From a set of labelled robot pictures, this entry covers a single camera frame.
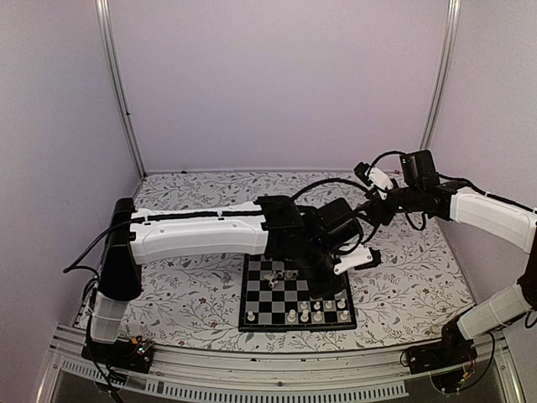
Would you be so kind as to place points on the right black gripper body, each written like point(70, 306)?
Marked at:
point(410, 201)

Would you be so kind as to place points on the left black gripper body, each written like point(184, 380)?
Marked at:
point(312, 264)

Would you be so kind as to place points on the black white chess board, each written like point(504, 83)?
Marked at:
point(271, 306)

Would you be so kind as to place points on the white king piece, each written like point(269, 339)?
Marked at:
point(304, 311)

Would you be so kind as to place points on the white queen piece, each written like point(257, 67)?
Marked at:
point(291, 316)

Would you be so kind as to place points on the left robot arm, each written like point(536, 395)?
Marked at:
point(137, 237)

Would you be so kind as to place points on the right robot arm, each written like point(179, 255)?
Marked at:
point(425, 280)

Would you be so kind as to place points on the white pieces pile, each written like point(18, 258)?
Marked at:
point(275, 277)

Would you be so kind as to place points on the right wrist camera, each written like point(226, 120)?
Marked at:
point(378, 182)

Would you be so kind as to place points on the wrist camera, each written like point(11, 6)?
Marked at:
point(378, 182)
point(360, 259)

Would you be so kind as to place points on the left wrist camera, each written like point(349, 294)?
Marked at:
point(360, 259)

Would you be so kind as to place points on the front aluminium rail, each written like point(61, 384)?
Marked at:
point(195, 375)

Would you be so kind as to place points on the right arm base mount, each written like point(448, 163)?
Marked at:
point(449, 351)

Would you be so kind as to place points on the right aluminium frame post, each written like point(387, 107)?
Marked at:
point(448, 46)

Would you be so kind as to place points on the aluminium frame post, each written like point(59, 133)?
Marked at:
point(448, 46)
point(109, 47)

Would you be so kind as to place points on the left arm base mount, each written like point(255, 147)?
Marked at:
point(135, 354)

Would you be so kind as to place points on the left aluminium frame post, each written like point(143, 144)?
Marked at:
point(109, 47)

